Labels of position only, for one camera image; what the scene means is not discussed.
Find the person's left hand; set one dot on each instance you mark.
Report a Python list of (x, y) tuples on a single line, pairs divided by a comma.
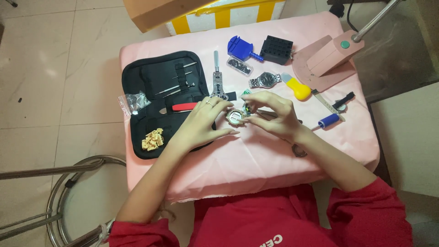
[(199, 125)]

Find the person's right hand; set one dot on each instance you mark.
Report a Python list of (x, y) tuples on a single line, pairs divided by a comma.
[(277, 120)]

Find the watch movement with green board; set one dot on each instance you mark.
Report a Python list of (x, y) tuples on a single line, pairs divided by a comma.
[(246, 109)]

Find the gold watch case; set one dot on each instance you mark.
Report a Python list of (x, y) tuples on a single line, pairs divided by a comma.
[(234, 117)]

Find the thin silver precision screwdriver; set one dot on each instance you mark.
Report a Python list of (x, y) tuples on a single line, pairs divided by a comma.
[(189, 65), (168, 89), (182, 74), (172, 93)]

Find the small green circuit piece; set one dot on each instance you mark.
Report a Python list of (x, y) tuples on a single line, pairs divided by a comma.
[(246, 92)]

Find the silver metal wristwatch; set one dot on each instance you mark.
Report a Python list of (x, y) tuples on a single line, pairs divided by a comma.
[(265, 79)]

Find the pile of beige wooden pieces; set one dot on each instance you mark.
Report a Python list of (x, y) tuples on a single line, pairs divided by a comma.
[(153, 139)]

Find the silver watch case wrench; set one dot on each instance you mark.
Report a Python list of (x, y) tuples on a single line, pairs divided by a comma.
[(217, 80)]

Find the pink table cloth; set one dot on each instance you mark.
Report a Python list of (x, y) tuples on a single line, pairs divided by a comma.
[(257, 168)]

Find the clear box of pins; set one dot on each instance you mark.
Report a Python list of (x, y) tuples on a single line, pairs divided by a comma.
[(239, 66)]

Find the clear bag of metal parts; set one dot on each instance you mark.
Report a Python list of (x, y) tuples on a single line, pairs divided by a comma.
[(135, 102)]

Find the black plastic watch holder block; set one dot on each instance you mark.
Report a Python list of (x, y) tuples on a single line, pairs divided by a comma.
[(276, 49)]

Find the black zip tool case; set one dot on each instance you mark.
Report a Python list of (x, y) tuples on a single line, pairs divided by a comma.
[(154, 70)]

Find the pink desk lamp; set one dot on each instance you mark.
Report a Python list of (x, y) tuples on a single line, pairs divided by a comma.
[(329, 56)]

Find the red sweatshirt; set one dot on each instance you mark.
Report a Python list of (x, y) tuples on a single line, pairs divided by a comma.
[(260, 223)]

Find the yellow white striped foam box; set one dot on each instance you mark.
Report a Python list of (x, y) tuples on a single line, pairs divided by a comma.
[(223, 17)]

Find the brown cardboard box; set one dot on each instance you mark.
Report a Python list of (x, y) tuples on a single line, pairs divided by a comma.
[(157, 12)]

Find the grey metal side table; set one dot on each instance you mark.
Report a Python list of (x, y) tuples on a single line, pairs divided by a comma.
[(398, 58)]

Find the round metal stool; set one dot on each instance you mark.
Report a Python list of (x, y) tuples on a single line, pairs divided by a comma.
[(55, 192)]

